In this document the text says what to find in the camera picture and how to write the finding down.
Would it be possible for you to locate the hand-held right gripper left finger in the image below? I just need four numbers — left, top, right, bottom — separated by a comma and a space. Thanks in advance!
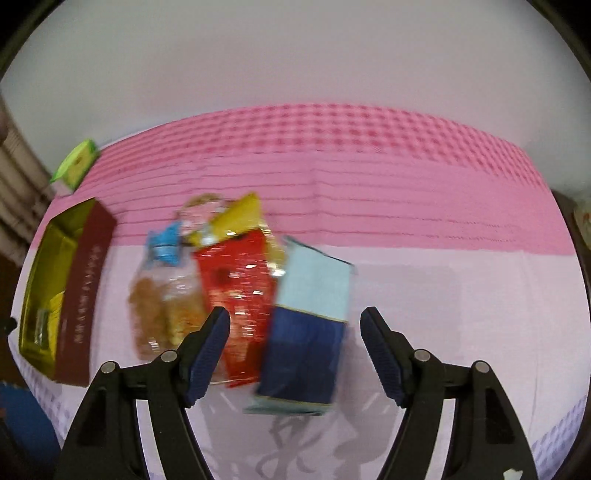
54, 307, 230, 480

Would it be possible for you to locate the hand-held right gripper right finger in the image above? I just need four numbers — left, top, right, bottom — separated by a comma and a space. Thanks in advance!
360, 306, 539, 480

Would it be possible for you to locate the red snack packet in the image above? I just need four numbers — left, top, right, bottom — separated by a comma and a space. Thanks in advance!
194, 228, 278, 387

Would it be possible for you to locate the clear cracker packet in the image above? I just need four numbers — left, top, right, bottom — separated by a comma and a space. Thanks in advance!
128, 194, 232, 361

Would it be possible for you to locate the dark blue snack packet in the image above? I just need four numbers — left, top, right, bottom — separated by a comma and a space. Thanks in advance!
244, 235, 355, 415

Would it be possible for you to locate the small blue candy packet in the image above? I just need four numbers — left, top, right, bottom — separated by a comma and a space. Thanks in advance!
147, 222, 185, 267

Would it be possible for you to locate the yellow snack packet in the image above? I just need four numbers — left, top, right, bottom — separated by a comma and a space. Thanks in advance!
191, 191, 264, 247

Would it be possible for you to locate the gold tin box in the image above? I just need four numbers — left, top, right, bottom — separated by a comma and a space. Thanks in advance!
18, 198, 117, 387

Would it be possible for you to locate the pink checked tablecloth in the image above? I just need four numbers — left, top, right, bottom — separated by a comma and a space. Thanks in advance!
7, 104, 585, 480

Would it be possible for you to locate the blue mat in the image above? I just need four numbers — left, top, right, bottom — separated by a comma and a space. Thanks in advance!
0, 381, 63, 462

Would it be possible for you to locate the green tissue box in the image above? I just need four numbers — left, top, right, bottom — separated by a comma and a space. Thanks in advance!
50, 139, 101, 192

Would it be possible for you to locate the beige patterned curtain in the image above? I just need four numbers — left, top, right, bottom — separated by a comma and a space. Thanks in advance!
0, 92, 56, 264

